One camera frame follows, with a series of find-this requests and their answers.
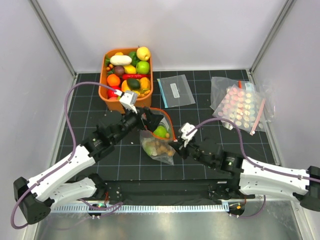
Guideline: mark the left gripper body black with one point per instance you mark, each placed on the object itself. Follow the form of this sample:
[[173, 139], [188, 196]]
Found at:
[[132, 120]]

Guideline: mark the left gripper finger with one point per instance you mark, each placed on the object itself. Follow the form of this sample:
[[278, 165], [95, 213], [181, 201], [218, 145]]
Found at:
[[146, 113], [151, 122]]

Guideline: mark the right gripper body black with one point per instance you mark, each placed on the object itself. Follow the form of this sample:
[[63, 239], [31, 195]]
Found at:
[[193, 151]]

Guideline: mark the brown toy longan bunch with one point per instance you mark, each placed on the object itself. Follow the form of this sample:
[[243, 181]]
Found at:
[[162, 148]]

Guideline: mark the orange zipper clear bag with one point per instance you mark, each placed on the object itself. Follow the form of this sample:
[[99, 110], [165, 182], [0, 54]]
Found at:
[[146, 136]]

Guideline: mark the toy cauliflower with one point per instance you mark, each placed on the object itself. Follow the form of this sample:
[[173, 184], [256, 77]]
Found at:
[[150, 150]]

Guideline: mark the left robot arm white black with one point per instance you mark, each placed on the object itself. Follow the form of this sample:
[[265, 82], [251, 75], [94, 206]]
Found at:
[[37, 196]]

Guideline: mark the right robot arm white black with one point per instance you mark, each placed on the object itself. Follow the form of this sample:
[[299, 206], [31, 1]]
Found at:
[[239, 177]]

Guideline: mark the blue zipper clear bag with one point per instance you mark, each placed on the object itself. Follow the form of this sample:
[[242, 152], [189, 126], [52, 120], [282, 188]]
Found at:
[[175, 91]]

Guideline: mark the polka dot zip bag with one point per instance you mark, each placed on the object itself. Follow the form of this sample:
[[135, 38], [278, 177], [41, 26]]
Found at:
[[242, 106]]

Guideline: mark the clear crumpled plastic bag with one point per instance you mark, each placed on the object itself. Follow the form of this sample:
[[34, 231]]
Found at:
[[219, 87]]

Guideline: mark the red toy chili pepper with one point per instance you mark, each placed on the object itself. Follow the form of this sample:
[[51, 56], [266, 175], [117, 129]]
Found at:
[[135, 76]]

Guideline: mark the green toy apple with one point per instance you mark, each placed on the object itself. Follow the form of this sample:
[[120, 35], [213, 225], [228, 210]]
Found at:
[[143, 67]]

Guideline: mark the yellow toy lemon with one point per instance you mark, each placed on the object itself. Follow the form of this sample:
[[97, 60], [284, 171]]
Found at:
[[130, 69]]

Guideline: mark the dark purple toy onion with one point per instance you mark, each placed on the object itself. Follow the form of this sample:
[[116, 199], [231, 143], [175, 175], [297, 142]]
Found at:
[[119, 70]]

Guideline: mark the yellow toy pear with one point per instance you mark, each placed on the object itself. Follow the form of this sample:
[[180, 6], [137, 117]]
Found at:
[[143, 53]]

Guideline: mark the white toy radish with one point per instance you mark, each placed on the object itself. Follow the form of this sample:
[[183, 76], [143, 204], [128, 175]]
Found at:
[[120, 60]]

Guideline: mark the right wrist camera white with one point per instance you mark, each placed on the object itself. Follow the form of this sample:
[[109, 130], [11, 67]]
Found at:
[[187, 132]]

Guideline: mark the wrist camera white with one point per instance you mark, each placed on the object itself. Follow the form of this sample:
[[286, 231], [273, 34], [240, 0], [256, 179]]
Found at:
[[187, 132], [127, 99]]

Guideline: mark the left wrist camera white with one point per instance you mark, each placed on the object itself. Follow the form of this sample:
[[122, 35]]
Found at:
[[127, 99]]

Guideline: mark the aluminium frame rail front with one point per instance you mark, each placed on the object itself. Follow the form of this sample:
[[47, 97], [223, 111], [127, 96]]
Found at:
[[150, 208]]

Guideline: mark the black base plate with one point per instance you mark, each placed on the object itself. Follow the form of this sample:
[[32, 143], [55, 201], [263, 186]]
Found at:
[[194, 192]]

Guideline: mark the left aluminium frame post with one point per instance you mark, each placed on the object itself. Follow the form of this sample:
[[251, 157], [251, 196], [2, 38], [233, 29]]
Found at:
[[52, 35]]

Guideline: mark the aluminium frame post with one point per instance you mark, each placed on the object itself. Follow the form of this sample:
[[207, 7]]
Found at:
[[280, 19], [52, 35]]

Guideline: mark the right aluminium frame post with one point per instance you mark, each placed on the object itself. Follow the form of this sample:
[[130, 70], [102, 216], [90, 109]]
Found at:
[[280, 19]]

